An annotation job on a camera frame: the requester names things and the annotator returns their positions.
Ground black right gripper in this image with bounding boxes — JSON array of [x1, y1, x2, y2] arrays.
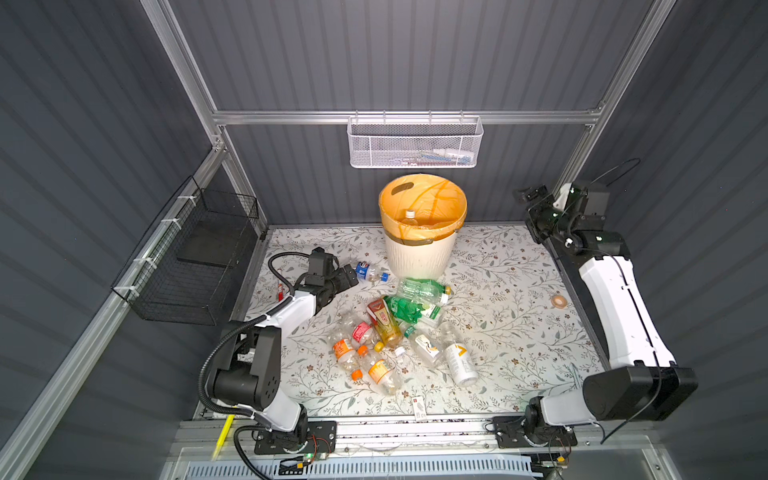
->
[[512, 184, 571, 243]]

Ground small bottle blue label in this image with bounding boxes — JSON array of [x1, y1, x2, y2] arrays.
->
[[355, 261, 390, 282]]

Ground clear bottle pink label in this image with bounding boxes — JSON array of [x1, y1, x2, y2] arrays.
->
[[341, 312, 378, 346]]

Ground amber bottle red label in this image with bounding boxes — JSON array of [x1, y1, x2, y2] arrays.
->
[[366, 298, 403, 349]]

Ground clear bottle orange label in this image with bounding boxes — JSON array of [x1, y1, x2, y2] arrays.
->
[[328, 328, 363, 381]]

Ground clear plastic bottle white cap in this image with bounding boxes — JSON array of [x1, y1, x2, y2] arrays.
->
[[401, 210, 420, 226]]

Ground clear bottle orange cap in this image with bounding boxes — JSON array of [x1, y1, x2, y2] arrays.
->
[[357, 345, 402, 396]]

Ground large clear bottle white label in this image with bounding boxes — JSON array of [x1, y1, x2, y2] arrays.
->
[[438, 322, 479, 387]]

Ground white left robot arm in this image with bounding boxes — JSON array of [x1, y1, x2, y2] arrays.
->
[[197, 247, 358, 443]]

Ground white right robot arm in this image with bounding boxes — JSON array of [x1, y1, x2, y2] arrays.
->
[[516, 181, 698, 434]]

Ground white ribbed trash bin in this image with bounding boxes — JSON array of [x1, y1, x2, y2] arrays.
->
[[385, 232, 458, 280]]

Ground orange bin liner bag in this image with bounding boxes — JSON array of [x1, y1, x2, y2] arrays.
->
[[378, 174, 468, 243]]

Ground green crushed bottle white label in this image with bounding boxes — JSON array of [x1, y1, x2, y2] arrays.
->
[[384, 296, 443, 328]]

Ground green bottle yellow cap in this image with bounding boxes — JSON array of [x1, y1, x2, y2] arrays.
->
[[397, 278, 453, 305]]

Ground tubes in white basket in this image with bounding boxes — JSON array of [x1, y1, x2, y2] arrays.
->
[[391, 148, 476, 167]]

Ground orange tape roll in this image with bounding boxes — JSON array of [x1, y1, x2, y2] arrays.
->
[[551, 294, 569, 309]]

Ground white paper tag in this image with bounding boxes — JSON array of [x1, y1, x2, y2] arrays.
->
[[411, 396, 427, 421]]

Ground yellow marker pen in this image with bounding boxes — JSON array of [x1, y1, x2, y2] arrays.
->
[[211, 415, 235, 462]]

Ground white wire mesh basket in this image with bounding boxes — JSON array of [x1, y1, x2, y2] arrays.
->
[[346, 114, 484, 169]]

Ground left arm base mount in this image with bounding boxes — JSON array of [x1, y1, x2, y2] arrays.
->
[[251, 421, 338, 457]]

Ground black wire mesh basket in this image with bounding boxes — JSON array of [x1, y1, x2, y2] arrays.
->
[[112, 178, 261, 326]]

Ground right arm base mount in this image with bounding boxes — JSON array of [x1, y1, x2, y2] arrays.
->
[[485, 415, 578, 449]]

